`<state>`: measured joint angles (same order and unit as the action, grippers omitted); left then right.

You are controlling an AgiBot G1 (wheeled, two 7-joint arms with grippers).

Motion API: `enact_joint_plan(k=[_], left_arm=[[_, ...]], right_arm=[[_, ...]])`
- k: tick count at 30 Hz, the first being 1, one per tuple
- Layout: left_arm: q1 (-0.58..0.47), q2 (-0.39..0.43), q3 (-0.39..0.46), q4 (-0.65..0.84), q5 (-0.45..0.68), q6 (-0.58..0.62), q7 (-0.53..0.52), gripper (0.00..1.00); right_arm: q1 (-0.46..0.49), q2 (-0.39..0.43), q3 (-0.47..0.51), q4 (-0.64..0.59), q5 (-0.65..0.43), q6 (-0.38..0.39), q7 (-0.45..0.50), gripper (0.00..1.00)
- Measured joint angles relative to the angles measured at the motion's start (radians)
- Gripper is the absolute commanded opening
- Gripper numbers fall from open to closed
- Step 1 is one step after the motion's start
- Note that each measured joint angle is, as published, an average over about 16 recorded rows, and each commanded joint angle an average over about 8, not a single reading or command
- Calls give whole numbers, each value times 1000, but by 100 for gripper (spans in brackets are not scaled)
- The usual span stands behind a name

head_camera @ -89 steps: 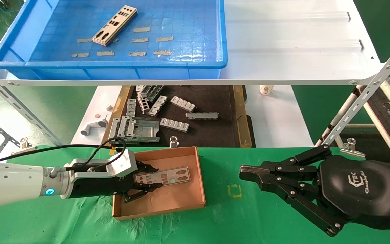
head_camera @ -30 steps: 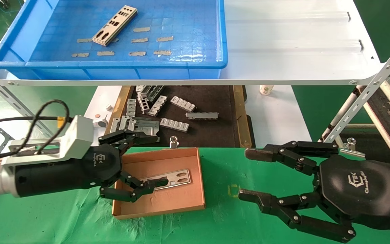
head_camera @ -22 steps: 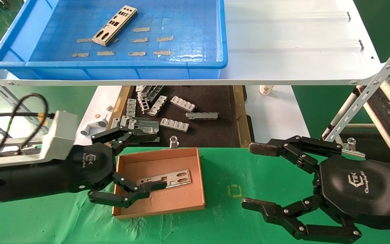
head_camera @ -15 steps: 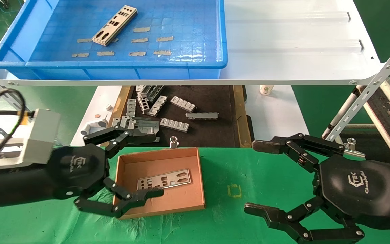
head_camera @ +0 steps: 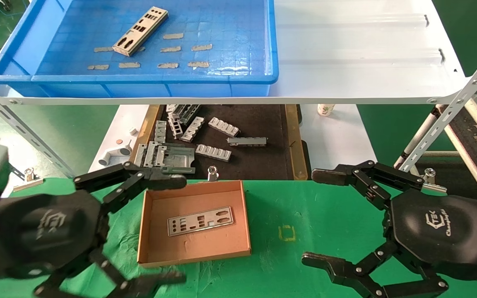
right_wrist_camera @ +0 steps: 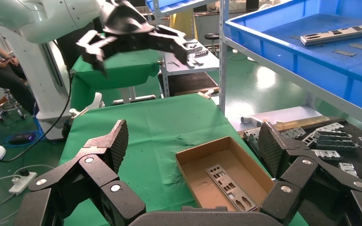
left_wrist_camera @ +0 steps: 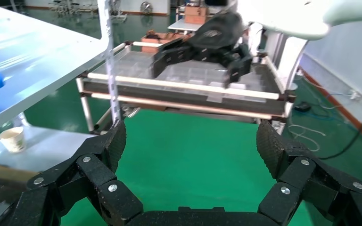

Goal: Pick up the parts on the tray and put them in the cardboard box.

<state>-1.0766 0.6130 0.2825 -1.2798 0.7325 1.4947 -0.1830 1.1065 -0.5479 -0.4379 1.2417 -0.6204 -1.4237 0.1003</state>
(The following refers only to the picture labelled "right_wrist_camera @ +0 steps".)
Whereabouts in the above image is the white PVC pipe fitting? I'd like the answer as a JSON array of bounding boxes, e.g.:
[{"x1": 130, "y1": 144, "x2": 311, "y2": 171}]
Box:
[{"x1": 240, "y1": 116, "x2": 263, "y2": 128}]

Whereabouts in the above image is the brown cardboard box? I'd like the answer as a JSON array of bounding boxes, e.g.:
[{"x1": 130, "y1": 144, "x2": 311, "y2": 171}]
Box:
[{"x1": 175, "y1": 136, "x2": 275, "y2": 213}]

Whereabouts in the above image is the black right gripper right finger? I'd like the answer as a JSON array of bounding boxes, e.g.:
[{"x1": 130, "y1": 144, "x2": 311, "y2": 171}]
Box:
[{"x1": 257, "y1": 121, "x2": 362, "y2": 226}]

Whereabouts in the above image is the grey work table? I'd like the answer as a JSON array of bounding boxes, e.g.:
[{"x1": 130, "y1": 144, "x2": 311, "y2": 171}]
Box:
[{"x1": 163, "y1": 38, "x2": 221, "y2": 76}]

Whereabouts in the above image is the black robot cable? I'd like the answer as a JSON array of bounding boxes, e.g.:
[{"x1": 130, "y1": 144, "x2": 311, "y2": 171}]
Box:
[{"x1": 0, "y1": 73, "x2": 73, "y2": 163}]

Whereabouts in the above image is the chrome stool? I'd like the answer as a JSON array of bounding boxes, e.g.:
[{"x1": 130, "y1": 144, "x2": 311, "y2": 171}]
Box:
[{"x1": 0, "y1": 89, "x2": 28, "y2": 123}]

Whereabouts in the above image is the black round stool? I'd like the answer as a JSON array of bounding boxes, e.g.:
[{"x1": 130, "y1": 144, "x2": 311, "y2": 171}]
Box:
[{"x1": 204, "y1": 32, "x2": 221, "y2": 57}]

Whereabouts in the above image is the seated person in blue shirt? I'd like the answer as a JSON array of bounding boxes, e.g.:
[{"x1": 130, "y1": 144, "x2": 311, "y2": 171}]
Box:
[{"x1": 0, "y1": 32, "x2": 37, "y2": 117}]

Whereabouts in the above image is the metal I/O shield plate stack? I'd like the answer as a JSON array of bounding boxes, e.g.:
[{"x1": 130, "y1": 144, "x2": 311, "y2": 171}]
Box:
[{"x1": 300, "y1": 24, "x2": 362, "y2": 47}]

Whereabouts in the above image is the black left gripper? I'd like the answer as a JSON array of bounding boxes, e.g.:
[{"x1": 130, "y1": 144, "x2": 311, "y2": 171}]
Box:
[{"x1": 75, "y1": 0, "x2": 190, "y2": 75}]

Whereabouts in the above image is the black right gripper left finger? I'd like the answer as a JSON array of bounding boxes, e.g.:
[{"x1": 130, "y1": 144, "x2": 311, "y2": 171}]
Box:
[{"x1": 14, "y1": 119, "x2": 146, "y2": 226}]

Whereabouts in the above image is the yellow sign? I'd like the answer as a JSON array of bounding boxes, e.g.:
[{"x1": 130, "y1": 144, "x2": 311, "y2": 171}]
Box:
[{"x1": 170, "y1": 9, "x2": 197, "y2": 40}]

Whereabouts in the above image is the white power strip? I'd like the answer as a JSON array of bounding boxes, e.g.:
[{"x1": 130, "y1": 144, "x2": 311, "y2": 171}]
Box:
[{"x1": 8, "y1": 169, "x2": 38, "y2": 196}]

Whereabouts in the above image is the blue tray on rack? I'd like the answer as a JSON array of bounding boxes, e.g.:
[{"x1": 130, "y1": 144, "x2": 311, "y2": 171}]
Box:
[{"x1": 146, "y1": 0, "x2": 219, "y2": 14}]

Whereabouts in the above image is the white metal shelf board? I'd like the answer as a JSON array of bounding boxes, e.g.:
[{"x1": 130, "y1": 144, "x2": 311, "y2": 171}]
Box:
[{"x1": 227, "y1": 37, "x2": 362, "y2": 132}]

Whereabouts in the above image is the dark grey metal bracket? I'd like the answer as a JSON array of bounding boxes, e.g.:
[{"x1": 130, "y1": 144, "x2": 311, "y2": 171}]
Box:
[{"x1": 313, "y1": 130, "x2": 359, "y2": 151}]

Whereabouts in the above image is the silver ribbed metal bracket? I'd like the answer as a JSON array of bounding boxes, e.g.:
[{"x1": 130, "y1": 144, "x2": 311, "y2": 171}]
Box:
[{"x1": 311, "y1": 149, "x2": 341, "y2": 161}]

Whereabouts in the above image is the silver perforated metal plate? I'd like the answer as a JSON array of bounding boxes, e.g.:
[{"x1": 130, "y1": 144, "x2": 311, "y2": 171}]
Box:
[
  {"x1": 243, "y1": 128, "x2": 261, "y2": 157},
  {"x1": 280, "y1": 127, "x2": 307, "y2": 140}
]

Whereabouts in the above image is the white robot torso column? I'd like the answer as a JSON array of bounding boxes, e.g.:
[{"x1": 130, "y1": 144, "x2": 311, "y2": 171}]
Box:
[{"x1": 10, "y1": 39, "x2": 74, "y2": 142}]

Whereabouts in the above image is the black device with blue cable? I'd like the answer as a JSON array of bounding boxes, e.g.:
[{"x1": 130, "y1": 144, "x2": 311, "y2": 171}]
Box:
[{"x1": 2, "y1": 131, "x2": 44, "y2": 149}]

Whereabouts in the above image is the grey slotted shelf post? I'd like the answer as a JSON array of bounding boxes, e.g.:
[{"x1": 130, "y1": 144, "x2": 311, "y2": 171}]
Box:
[{"x1": 219, "y1": 0, "x2": 230, "y2": 115}]

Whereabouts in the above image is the blue plastic tray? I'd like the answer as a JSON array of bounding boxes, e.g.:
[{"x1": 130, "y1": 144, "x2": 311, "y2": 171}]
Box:
[{"x1": 224, "y1": 0, "x2": 362, "y2": 108}]

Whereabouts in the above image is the white low board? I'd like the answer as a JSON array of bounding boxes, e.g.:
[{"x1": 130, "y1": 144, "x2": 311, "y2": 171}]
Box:
[{"x1": 230, "y1": 106, "x2": 324, "y2": 132}]

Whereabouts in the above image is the silver slotted metal strip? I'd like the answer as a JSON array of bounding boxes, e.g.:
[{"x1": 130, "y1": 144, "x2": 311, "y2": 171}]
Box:
[{"x1": 302, "y1": 122, "x2": 346, "y2": 147}]

